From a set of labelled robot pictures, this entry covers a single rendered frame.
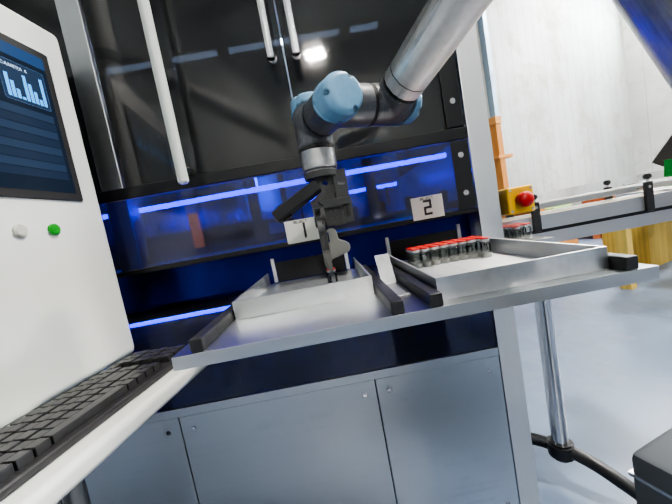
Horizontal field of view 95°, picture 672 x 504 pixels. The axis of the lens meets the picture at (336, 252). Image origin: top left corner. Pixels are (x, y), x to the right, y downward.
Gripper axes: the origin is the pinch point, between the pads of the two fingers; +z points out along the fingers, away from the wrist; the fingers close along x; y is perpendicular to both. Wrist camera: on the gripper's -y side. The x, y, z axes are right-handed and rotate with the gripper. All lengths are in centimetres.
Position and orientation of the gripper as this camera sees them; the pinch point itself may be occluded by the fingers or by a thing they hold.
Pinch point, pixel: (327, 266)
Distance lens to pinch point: 67.3
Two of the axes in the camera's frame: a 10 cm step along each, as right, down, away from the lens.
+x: -0.3, -0.8, 10.0
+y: 9.8, -1.8, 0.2
